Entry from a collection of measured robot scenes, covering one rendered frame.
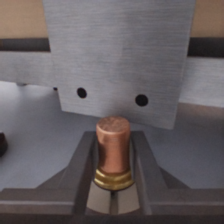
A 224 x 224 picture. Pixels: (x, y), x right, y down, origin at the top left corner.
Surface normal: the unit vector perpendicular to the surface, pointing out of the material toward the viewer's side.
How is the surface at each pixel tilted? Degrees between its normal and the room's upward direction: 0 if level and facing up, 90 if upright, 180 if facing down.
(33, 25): 90
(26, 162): 180
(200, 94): 90
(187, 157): 180
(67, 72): 90
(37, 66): 90
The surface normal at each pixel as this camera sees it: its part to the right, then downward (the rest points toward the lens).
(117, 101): -0.36, 0.43
